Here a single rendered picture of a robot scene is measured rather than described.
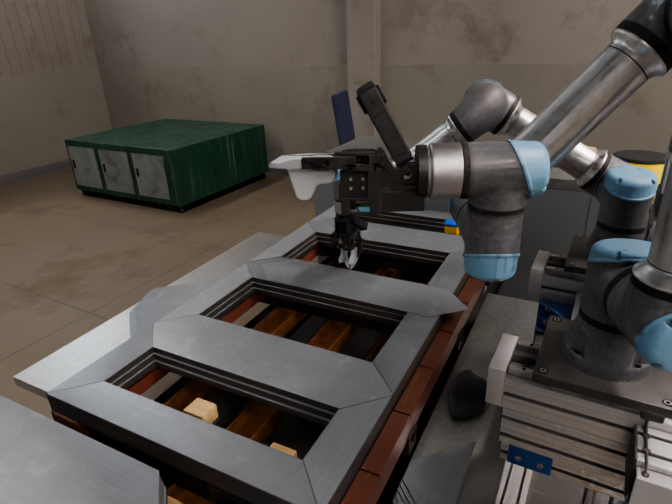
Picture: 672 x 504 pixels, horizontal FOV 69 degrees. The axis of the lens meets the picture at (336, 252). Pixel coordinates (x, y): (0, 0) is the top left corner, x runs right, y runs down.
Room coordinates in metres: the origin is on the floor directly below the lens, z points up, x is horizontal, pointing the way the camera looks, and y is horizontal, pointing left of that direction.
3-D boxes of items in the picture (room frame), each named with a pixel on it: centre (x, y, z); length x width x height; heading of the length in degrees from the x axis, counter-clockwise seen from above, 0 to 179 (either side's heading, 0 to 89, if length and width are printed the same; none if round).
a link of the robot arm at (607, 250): (0.74, -0.50, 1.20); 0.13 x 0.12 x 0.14; 176
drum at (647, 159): (3.85, -2.49, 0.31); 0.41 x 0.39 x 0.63; 60
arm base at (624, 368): (0.75, -0.50, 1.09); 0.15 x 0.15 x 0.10
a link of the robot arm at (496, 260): (0.65, -0.22, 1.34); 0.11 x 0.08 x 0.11; 176
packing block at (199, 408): (0.91, 0.34, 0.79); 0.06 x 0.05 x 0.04; 62
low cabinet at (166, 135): (5.76, 1.89, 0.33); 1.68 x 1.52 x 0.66; 60
